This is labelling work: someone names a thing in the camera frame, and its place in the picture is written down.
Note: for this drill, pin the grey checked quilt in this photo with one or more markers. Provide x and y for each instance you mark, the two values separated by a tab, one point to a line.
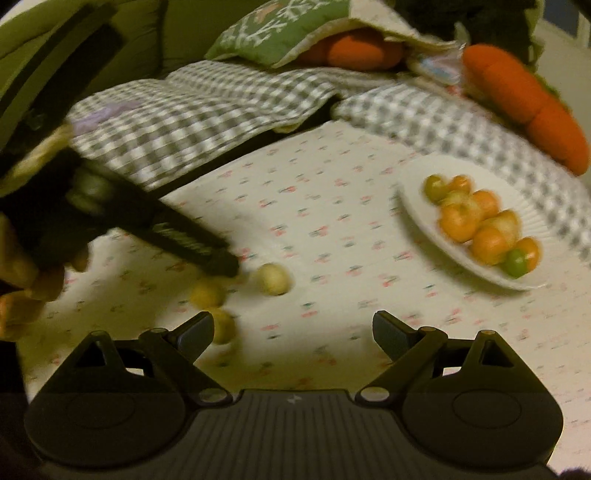
207	106

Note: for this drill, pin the green sofa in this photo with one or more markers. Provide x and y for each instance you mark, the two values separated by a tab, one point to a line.
184	32

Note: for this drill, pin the white ribbed plate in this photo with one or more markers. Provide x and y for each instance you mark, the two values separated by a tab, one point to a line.
531	217

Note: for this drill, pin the large orange persimmon cushion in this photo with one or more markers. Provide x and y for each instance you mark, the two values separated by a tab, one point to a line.
531	101

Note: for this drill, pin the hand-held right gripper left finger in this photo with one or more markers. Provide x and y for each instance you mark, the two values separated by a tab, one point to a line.
197	333

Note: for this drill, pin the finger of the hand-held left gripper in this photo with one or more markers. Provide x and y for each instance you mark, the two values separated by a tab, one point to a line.
194	244

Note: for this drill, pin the grey checked pillow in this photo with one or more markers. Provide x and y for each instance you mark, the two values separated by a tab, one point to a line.
438	120

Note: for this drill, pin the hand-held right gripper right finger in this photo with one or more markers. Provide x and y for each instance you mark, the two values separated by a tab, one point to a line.
388	334

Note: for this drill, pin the dark cloth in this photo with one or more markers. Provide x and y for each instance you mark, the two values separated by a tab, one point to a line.
461	18

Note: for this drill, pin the tangerine with stem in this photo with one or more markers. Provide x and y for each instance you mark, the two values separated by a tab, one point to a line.
457	224

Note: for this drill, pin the green round fruit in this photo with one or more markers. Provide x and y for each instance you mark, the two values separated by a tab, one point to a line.
515	263
434	188

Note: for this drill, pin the small orange plush cushion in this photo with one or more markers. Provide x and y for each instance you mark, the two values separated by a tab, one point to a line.
355	48

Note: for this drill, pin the cherry print blanket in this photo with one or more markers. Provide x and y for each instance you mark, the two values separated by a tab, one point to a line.
332	230

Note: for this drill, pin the person's left hand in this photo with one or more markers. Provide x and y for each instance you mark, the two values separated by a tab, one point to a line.
27	295

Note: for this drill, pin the clear plastic bag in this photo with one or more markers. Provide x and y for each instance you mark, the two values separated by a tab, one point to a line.
436	64

